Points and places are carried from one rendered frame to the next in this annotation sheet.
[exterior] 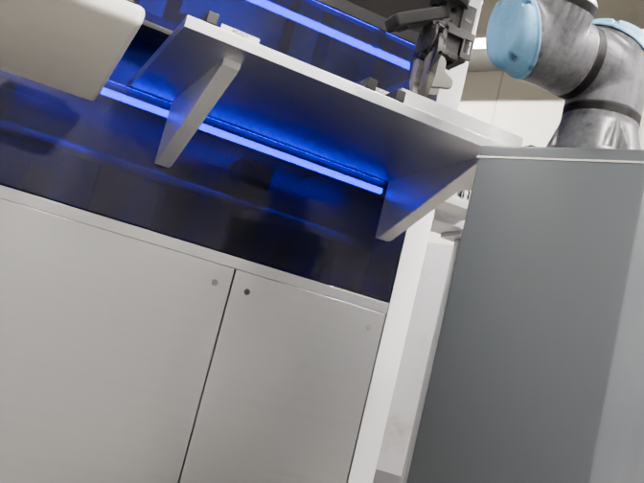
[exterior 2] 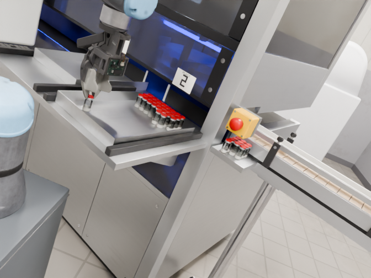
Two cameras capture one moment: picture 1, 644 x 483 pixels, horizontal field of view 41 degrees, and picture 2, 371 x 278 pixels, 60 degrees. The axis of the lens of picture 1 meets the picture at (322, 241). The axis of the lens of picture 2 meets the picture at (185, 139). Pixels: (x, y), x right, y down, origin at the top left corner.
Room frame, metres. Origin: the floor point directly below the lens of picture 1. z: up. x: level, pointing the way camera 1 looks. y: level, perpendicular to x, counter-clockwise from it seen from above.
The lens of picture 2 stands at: (1.20, -0.95, 1.28)
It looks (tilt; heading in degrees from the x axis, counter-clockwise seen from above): 23 degrees down; 52
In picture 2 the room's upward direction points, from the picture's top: 23 degrees clockwise
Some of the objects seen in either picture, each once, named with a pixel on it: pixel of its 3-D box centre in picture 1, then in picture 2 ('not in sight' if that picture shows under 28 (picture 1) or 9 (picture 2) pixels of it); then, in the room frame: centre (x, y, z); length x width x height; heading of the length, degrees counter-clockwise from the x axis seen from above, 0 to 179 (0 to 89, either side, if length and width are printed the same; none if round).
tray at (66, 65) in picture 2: not in sight; (94, 70); (1.59, 0.23, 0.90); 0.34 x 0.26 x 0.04; 22
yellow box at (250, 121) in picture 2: not in sight; (243, 123); (1.92, -0.27, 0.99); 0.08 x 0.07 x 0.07; 22
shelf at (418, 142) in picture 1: (325, 126); (105, 97); (1.59, 0.05, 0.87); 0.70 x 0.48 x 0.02; 112
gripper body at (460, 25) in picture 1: (446, 31); (109, 49); (1.49, -0.13, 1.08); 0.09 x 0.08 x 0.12; 112
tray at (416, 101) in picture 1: (414, 139); (130, 115); (1.61, -0.13, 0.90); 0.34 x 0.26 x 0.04; 22
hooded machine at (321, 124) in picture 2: not in sight; (309, 99); (4.55, 1.42, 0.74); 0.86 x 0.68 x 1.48; 142
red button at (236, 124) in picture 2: not in sight; (236, 124); (1.88, -0.29, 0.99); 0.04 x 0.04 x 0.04; 22
